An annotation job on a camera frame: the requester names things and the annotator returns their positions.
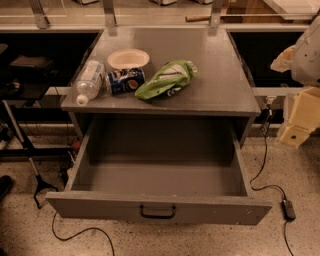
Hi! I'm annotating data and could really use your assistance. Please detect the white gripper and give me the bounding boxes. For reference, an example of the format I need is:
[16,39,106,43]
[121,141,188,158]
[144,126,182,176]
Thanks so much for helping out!
[270,45,320,149]

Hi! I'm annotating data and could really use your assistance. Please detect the blue pepsi can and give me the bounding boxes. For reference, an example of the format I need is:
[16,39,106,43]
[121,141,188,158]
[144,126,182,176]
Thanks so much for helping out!
[106,68,145,94]

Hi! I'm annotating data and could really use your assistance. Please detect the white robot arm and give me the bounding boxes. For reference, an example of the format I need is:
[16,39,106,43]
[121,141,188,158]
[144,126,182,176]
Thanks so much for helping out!
[270,16,320,149]

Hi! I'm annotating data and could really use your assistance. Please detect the grey open top drawer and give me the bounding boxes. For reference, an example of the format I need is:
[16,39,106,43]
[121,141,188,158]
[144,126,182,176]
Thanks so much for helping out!
[46,115,272,225]

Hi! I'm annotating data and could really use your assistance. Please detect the black power adapter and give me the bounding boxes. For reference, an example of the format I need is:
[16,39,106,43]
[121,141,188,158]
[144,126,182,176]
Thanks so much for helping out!
[282,200,296,221]

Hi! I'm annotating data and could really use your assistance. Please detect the green chip bag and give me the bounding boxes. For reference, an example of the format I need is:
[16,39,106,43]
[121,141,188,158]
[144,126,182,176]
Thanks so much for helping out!
[135,60,198,100]

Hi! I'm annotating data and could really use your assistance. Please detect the wooden stick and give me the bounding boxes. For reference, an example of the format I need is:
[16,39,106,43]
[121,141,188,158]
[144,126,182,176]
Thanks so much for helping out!
[185,15,211,22]

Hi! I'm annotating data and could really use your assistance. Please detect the clear plastic water bottle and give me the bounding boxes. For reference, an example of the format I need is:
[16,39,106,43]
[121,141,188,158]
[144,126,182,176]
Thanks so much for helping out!
[76,60,105,106]

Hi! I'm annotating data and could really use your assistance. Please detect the dark box on shelf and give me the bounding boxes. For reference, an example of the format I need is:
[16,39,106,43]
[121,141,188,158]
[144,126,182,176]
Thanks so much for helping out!
[9,55,54,70]

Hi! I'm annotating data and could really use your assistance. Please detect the black metal stand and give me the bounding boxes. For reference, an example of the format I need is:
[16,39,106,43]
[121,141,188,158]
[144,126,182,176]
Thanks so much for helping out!
[2,100,57,209]

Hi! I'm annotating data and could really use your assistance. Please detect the black cable right floor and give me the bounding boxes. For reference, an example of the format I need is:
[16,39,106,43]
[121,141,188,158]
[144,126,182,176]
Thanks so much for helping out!
[249,109,297,256]

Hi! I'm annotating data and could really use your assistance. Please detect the black cable floor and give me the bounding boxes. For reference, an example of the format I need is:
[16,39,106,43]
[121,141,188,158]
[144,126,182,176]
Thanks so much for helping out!
[51,211,116,256]
[249,109,297,256]

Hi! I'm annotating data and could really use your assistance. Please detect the black drawer handle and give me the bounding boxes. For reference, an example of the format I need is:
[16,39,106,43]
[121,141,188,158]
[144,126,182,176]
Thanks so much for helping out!
[139,205,176,220]

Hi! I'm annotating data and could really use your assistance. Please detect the black cable left floor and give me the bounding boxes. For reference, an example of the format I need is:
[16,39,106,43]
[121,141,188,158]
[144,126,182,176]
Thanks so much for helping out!
[51,211,116,256]

